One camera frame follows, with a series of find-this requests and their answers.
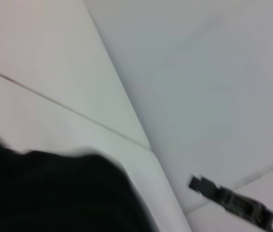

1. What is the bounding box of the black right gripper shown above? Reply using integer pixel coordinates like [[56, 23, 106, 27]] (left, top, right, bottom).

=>
[[187, 174, 273, 232]]

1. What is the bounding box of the black t-shirt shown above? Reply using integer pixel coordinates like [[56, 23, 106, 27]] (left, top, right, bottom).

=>
[[0, 130, 157, 232]]

